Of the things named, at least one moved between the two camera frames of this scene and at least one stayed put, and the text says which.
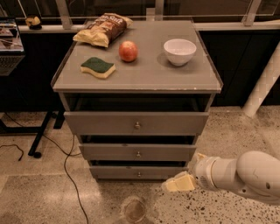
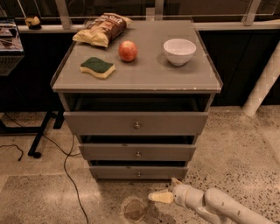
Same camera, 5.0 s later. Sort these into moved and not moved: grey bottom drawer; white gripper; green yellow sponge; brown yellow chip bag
Moved: white gripper
Not moved: brown yellow chip bag; grey bottom drawer; green yellow sponge
